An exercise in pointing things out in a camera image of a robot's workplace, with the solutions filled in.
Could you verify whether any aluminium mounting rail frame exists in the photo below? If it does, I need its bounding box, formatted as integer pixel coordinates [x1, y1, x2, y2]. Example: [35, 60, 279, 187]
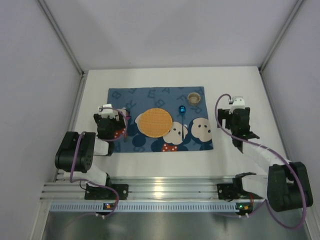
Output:
[39, 149, 311, 203]

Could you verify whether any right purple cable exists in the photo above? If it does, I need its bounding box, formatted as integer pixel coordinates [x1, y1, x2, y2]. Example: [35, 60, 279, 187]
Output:
[214, 93, 309, 230]

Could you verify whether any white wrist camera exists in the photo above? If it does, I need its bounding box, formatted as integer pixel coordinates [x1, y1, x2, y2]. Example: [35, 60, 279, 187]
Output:
[98, 104, 118, 119]
[228, 96, 246, 114]

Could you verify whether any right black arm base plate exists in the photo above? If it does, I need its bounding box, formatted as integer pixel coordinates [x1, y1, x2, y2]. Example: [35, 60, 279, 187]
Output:
[216, 183, 251, 202]

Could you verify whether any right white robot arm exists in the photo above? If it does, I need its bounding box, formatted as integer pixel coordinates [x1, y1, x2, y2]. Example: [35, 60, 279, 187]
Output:
[217, 107, 314, 212]

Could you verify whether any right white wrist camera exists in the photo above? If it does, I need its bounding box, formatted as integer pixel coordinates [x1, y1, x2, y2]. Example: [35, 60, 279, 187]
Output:
[228, 96, 246, 114]

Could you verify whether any small beige ceramic cup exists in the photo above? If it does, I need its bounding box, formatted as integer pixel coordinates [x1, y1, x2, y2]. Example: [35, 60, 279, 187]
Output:
[187, 92, 201, 106]

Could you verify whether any left aluminium corner post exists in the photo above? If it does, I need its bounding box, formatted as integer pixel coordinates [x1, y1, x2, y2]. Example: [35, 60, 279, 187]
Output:
[35, 0, 84, 77]

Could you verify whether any purple cable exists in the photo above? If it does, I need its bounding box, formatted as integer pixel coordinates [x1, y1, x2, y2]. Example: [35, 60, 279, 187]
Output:
[69, 107, 130, 216]
[214, 93, 309, 230]

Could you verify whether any orange woven round coaster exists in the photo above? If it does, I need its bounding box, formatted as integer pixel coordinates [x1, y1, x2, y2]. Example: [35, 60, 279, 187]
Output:
[137, 108, 173, 138]

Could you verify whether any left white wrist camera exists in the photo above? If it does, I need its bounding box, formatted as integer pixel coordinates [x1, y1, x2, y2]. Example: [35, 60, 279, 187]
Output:
[98, 104, 118, 119]

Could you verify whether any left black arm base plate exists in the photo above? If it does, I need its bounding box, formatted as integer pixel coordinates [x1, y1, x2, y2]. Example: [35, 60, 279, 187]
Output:
[84, 184, 129, 200]

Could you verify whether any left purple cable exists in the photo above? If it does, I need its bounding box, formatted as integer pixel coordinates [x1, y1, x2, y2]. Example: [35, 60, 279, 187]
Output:
[69, 107, 130, 216]

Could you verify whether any iridescent blue metal spoon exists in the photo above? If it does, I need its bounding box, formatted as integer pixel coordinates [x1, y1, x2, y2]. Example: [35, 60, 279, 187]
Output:
[178, 105, 186, 141]

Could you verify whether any blue cartoon placemat cloth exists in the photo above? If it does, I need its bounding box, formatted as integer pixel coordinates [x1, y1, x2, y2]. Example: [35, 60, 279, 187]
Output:
[107, 86, 214, 153]

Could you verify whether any aluminium corner post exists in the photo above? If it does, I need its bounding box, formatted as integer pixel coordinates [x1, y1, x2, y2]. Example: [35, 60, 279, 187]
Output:
[35, 0, 84, 77]
[258, 0, 306, 74]

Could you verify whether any right aluminium corner post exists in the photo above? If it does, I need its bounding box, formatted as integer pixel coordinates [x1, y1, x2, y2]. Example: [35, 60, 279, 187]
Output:
[258, 0, 306, 74]

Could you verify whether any perforated metal cable strip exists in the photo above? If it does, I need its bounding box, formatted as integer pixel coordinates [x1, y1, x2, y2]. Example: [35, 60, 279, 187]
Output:
[50, 201, 253, 213]

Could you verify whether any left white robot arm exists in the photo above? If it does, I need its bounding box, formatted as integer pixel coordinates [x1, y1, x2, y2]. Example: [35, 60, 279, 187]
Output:
[54, 107, 128, 189]

